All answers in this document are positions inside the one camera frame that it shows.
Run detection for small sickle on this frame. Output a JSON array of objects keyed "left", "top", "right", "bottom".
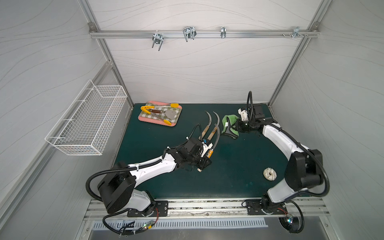
[
  {"left": 196, "top": 124, "right": 221, "bottom": 173},
  {"left": 199, "top": 111, "right": 212, "bottom": 140},
  {"left": 207, "top": 112, "right": 220, "bottom": 141}
]

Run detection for right metal hook bracket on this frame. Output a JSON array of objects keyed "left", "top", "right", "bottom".
[{"left": 282, "top": 27, "right": 309, "bottom": 39}]

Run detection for right black cable bundle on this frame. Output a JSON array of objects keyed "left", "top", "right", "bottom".
[{"left": 278, "top": 200, "right": 306, "bottom": 234}]

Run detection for aluminium top rail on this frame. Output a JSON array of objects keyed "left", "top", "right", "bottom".
[{"left": 90, "top": 29, "right": 321, "bottom": 39}]

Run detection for wooden-handled steel spatula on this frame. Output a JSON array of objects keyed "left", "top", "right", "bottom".
[{"left": 149, "top": 109, "right": 178, "bottom": 120}]

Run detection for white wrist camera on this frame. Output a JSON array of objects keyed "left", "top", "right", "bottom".
[
  {"left": 238, "top": 109, "right": 249, "bottom": 122},
  {"left": 201, "top": 143, "right": 213, "bottom": 158}
]

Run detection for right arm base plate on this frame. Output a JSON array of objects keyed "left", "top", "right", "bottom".
[{"left": 242, "top": 198, "right": 288, "bottom": 216}]

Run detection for yellow-tipped steel tongs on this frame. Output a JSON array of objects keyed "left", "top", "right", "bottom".
[{"left": 141, "top": 103, "right": 182, "bottom": 126}]

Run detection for left metal hook clamp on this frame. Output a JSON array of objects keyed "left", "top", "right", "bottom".
[{"left": 152, "top": 33, "right": 164, "bottom": 51}]

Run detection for white wire basket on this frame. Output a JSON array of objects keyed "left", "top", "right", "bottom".
[{"left": 45, "top": 80, "right": 127, "bottom": 156}]

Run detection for white frosted donut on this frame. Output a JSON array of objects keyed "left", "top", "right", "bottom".
[{"left": 263, "top": 168, "right": 277, "bottom": 182}]

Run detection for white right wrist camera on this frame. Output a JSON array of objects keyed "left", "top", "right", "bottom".
[{"left": 238, "top": 109, "right": 249, "bottom": 122}]

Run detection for green and black rag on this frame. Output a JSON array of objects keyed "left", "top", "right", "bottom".
[{"left": 221, "top": 115, "right": 239, "bottom": 139}]

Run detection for metal hook clamp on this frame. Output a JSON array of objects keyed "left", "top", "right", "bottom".
[
  {"left": 152, "top": 33, "right": 164, "bottom": 51},
  {"left": 183, "top": 26, "right": 197, "bottom": 42}
]

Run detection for black cable bundle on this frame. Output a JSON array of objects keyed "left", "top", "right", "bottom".
[
  {"left": 101, "top": 208, "right": 160, "bottom": 236},
  {"left": 278, "top": 200, "right": 306, "bottom": 234}
]

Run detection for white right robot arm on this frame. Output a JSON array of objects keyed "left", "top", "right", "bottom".
[{"left": 235, "top": 104, "right": 330, "bottom": 204}]

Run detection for left black cable bundle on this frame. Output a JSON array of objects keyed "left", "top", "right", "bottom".
[{"left": 101, "top": 208, "right": 160, "bottom": 236}]

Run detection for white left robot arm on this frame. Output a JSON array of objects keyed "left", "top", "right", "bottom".
[{"left": 86, "top": 138, "right": 217, "bottom": 215}]

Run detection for small metal hook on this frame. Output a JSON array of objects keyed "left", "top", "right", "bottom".
[{"left": 221, "top": 27, "right": 227, "bottom": 39}]

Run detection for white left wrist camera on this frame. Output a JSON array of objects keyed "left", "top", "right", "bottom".
[{"left": 201, "top": 143, "right": 213, "bottom": 158}]

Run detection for pink plastic tray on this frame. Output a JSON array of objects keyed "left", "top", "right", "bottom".
[{"left": 137, "top": 100, "right": 183, "bottom": 127}]

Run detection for green checkered cloth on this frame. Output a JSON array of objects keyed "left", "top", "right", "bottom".
[{"left": 140, "top": 102, "right": 183, "bottom": 125}]

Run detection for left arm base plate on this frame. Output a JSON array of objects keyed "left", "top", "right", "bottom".
[{"left": 127, "top": 201, "right": 169, "bottom": 218}]

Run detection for middle metal hook clamp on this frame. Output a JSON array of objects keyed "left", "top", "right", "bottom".
[{"left": 183, "top": 26, "right": 197, "bottom": 42}]

